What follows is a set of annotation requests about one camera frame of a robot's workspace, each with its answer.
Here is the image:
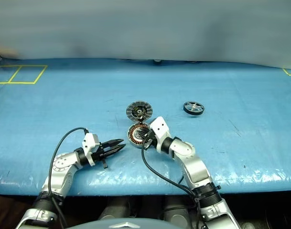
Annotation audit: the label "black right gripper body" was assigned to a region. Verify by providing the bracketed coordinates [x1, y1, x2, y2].
[141, 128, 158, 150]

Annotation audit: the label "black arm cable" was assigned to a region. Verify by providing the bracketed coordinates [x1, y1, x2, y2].
[140, 140, 204, 229]
[49, 127, 90, 229]

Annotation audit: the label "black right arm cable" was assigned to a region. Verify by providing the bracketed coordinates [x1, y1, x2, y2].
[140, 140, 204, 229]

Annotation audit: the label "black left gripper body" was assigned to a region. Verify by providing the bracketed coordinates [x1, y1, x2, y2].
[91, 141, 112, 170]

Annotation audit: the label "blue plastic table cover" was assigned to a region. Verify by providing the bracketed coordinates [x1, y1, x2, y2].
[0, 57, 291, 198]

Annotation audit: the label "yellow tape double square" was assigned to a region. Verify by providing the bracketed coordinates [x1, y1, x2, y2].
[0, 64, 49, 85]

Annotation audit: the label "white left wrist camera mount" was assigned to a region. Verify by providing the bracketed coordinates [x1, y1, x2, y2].
[81, 133, 99, 167]

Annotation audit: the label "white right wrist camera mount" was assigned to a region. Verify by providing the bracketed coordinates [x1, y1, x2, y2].
[148, 116, 172, 154]

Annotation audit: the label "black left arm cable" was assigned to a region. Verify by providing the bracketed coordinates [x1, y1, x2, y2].
[49, 127, 90, 229]

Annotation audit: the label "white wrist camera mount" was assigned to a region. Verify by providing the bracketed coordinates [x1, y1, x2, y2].
[148, 116, 172, 154]
[81, 133, 99, 167]

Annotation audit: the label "round motor housing copper windings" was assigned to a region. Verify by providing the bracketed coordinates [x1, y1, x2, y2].
[127, 122, 152, 147]

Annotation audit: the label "grey robot torso with emblem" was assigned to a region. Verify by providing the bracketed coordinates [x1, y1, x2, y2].
[65, 216, 182, 229]

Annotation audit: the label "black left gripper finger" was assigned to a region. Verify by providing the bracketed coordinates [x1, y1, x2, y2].
[109, 143, 127, 156]
[108, 139, 125, 149]

